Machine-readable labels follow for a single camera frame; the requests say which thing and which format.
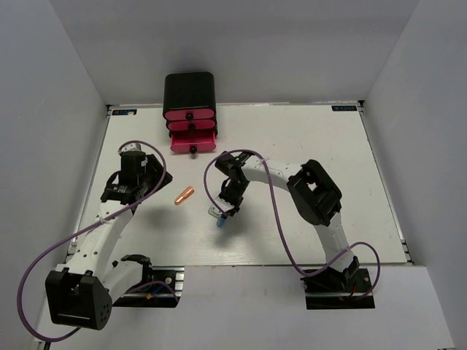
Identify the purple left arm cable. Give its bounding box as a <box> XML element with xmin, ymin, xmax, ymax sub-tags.
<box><xmin>18</xmin><ymin>140</ymin><xmax>180</xmax><ymax>342</ymax></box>

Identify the blue table corner label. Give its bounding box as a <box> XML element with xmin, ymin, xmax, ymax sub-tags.
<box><xmin>331</xmin><ymin>105</ymin><xmax>358</xmax><ymax>112</ymax></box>

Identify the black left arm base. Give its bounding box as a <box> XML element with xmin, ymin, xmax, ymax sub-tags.
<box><xmin>112</xmin><ymin>267</ymin><xmax>185</xmax><ymax>308</ymax></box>

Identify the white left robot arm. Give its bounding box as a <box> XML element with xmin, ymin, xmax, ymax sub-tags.
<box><xmin>45</xmin><ymin>150</ymin><xmax>172</xmax><ymax>330</ymax></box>

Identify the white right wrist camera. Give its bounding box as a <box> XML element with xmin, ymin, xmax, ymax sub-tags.
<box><xmin>208</xmin><ymin>198</ymin><xmax>231</xmax><ymax>219</ymax></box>

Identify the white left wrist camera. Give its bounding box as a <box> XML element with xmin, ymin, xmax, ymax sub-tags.
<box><xmin>117</xmin><ymin>142</ymin><xmax>142</xmax><ymax>155</ymax></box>

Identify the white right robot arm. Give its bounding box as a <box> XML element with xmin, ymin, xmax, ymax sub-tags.
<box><xmin>208</xmin><ymin>150</ymin><xmax>359</xmax><ymax>291</ymax></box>

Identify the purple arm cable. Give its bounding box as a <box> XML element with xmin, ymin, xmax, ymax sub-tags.
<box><xmin>202</xmin><ymin>147</ymin><xmax>381</xmax><ymax>300</ymax></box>
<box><xmin>18</xmin><ymin>140</ymin><xmax>180</xmax><ymax>342</ymax></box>

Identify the blue left corner label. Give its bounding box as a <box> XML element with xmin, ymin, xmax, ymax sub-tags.
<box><xmin>112</xmin><ymin>109</ymin><xmax>137</xmax><ymax>116</ymax></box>

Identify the black drawer cabinet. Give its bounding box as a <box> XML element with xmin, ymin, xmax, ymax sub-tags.
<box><xmin>163</xmin><ymin>71</ymin><xmax>217</xmax><ymax>135</ymax></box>

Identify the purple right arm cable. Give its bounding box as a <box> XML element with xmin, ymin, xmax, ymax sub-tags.
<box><xmin>202</xmin><ymin>147</ymin><xmax>381</xmax><ymax>300</ymax></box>

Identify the pink bottom drawer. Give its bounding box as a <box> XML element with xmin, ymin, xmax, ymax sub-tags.
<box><xmin>170</xmin><ymin>129</ymin><xmax>216</xmax><ymax>155</ymax></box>

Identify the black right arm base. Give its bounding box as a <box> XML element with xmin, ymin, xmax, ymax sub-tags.
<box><xmin>301</xmin><ymin>268</ymin><xmax>375</xmax><ymax>310</ymax></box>

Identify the orange highlighter pen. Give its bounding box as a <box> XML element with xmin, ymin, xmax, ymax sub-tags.
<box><xmin>174</xmin><ymin>186</ymin><xmax>195</xmax><ymax>206</ymax></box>

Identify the pink drawer with black knob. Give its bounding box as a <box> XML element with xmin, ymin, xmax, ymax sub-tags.
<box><xmin>163</xmin><ymin>108</ymin><xmax>215</xmax><ymax>122</ymax></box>

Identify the blue transparent correction tape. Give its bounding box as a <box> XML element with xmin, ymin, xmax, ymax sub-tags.
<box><xmin>216</xmin><ymin>214</ymin><xmax>228</xmax><ymax>228</ymax></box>

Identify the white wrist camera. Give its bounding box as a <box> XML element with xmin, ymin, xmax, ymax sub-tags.
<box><xmin>208</xmin><ymin>198</ymin><xmax>231</xmax><ymax>219</ymax></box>
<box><xmin>117</xmin><ymin>142</ymin><xmax>142</xmax><ymax>155</ymax></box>

